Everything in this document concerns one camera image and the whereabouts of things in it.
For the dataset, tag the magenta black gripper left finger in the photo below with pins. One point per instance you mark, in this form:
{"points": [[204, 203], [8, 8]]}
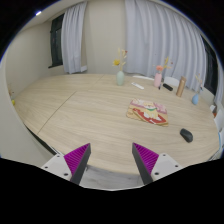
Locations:
{"points": [[71, 166]]}

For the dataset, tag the black computer mouse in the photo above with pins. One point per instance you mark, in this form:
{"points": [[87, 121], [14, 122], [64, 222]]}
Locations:
{"points": [[187, 135]]}

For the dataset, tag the dark window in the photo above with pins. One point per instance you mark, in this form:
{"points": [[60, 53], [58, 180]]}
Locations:
{"points": [[55, 41], [211, 80]]}

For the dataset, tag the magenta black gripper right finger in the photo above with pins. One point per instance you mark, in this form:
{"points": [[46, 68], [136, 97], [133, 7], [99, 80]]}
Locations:
{"points": [[153, 166]]}

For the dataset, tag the green vase with yellow flowers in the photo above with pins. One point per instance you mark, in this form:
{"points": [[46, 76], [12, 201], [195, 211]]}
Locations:
{"points": [[120, 61]]}

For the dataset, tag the right white curtain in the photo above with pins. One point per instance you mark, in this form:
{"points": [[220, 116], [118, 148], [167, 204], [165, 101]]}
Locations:
{"points": [[156, 35]]}

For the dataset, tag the cartoon dog mouse pad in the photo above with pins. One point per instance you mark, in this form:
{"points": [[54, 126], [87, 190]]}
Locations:
{"points": [[147, 111]]}

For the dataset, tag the blue vase with dried flowers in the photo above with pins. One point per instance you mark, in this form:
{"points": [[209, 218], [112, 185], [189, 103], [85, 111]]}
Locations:
{"points": [[195, 98]]}

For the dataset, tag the white chair at right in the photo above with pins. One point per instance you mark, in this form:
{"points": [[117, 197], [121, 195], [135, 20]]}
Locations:
{"points": [[219, 122]]}

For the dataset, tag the pink vase with orange flowers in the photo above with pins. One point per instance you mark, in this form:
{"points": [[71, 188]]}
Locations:
{"points": [[158, 75]]}

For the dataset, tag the white curtain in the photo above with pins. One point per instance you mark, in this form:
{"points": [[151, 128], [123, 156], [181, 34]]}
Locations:
{"points": [[156, 35], [71, 37]]}

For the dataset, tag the left white curtain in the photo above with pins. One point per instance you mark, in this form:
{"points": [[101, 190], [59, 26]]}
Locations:
{"points": [[71, 37]]}

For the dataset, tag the right dark window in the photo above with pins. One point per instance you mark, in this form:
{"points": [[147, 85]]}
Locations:
{"points": [[211, 80]]}

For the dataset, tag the black remote control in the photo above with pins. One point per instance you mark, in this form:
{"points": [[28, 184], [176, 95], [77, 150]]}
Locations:
{"points": [[168, 87]]}

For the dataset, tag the left dark window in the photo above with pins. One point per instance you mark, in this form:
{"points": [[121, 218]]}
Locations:
{"points": [[55, 41]]}

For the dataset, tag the white remote control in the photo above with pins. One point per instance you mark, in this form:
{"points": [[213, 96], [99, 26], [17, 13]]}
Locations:
{"points": [[137, 85]]}

